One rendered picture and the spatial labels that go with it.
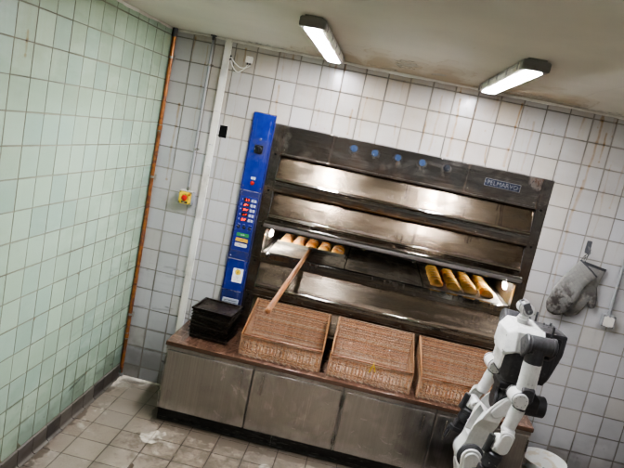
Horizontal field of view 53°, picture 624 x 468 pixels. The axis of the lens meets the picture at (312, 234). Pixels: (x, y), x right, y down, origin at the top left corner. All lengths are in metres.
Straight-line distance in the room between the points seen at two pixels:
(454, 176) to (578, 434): 2.04
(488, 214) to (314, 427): 1.86
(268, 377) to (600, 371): 2.32
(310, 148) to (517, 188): 1.45
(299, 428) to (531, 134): 2.49
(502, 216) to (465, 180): 0.36
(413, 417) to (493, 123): 2.01
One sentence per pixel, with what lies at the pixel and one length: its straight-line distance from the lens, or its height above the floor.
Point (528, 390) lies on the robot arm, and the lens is 3.28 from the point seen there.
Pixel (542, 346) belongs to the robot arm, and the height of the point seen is 1.34.
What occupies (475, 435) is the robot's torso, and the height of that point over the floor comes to 0.73.
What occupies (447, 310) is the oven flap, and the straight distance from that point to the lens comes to 4.58.
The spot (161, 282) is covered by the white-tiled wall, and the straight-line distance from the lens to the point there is 4.79.
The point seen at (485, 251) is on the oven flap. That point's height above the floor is 1.54.
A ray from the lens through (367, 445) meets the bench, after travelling 4.32.
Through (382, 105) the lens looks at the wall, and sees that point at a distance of 4.39.
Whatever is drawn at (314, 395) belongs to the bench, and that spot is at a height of 0.45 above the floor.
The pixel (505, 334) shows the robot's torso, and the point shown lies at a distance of 3.39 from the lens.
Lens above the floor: 2.15
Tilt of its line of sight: 10 degrees down
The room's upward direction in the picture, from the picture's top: 12 degrees clockwise
